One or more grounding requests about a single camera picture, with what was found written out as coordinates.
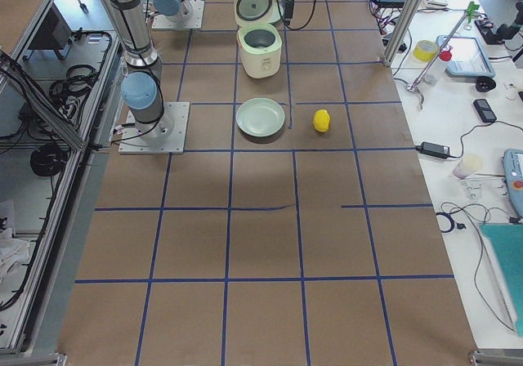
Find white rice cooker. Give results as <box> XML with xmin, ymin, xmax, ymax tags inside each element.
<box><xmin>235</xmin><ymin>0</ymin><xmax>282</xmax><ymax>78</ymax></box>

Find mint plate far side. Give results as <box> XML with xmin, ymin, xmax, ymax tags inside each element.
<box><xmin>270</xmin><ymin>2</ymin><xmax>284</xmax><ymax>25</ymax></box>

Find mint plate near lemon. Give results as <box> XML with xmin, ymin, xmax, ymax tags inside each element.
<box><xmin>235</xmin><ymin>98</ymin><xmax>285</xmax><ymax>137</ymax></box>

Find yellow toy lemon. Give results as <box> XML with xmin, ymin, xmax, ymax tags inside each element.
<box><xmin>312</xmin><ymin>109</ymin><xmax>331</xmax><ymax>133</ymax></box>

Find yellow tape roll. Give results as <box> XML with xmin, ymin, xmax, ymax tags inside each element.
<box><xmin>412</xmin><ymin>40</ymin><xmax>440</xmax><ymax>62</ymax></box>

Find blue teach pendant tablet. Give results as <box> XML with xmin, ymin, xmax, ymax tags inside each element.
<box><xmin>433</xmin><ymin>36</ymin><xmax>495</xmax><ymax>78</ymax></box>

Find black power adapter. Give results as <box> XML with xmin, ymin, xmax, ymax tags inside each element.
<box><xmin>415</xmin><ymin>141</ymin><xmax>451</xmax><ymax>159</ymax></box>

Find black phone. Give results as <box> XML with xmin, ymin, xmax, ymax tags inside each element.
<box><xmin>473</xmin><ymin>99</ymin><xmax>497</xmax><ymax>123</ymax></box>

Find white plastic cup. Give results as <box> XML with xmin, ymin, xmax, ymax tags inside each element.
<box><xmin>452</xmin><ymin>154</ymin><xmax>483</xmax><ymax>180</ymax></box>

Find teal mat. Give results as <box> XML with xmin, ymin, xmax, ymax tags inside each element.
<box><xmin>480</xmin><ymin>224</ymin><xmax>522</xmax><ymax>337</ymax></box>

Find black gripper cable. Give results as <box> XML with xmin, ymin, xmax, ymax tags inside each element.
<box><xmin>285</xmin><ymin>0</ymin><xmax>324</xmax><ymax>32</ymax></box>

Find aluminium frame post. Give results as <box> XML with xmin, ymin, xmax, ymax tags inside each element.
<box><xmin>382</xmin><ymin>0</ymin><xmax>422</xmax><ymax>67</ymax></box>

